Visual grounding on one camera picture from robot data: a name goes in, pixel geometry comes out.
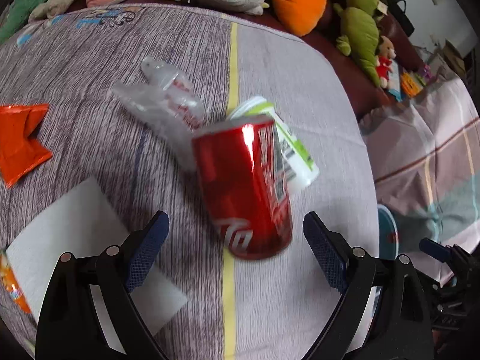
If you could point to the black bag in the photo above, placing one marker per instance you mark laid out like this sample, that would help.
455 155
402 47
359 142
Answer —
399 11

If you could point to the small bear doll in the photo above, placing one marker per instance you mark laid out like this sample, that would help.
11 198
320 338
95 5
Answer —
384 63

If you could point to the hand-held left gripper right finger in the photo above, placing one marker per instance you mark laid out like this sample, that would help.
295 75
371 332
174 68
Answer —
324 249

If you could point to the cardboard box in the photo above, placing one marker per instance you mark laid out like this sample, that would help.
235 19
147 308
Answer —
450 58

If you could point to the teal plastic bin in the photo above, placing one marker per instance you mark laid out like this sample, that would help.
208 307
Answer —
386 228

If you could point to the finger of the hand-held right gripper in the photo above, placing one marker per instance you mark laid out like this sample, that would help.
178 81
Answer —
433 249

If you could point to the dark red sofa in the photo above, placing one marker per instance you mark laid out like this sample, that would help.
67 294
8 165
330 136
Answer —
345 82

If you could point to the plaid blanket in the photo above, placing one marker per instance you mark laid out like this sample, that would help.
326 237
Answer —
431 157

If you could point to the clear plastic wrapper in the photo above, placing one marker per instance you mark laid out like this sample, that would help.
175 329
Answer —
168 93

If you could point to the grey printed blanket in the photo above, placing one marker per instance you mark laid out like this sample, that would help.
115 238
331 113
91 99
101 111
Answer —
292 82

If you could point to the colourful picture book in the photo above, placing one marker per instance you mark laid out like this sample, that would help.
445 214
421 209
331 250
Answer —
410 82

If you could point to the green and white packet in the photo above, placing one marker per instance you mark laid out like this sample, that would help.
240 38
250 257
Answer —
298 157

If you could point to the green dinosaur plush toy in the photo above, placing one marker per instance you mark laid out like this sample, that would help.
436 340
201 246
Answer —
360 26

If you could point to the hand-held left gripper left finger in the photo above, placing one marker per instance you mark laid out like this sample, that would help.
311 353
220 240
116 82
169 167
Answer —
148 247

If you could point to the orange carrot plush toy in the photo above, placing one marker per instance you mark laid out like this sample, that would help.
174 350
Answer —
300 0

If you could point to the red soda can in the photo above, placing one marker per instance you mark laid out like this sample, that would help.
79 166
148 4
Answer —
240 187

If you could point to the orange snack packet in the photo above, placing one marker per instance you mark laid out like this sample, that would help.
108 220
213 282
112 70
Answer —
18 146

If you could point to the white paper tissue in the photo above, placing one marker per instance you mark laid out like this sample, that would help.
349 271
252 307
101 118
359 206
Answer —
67 225

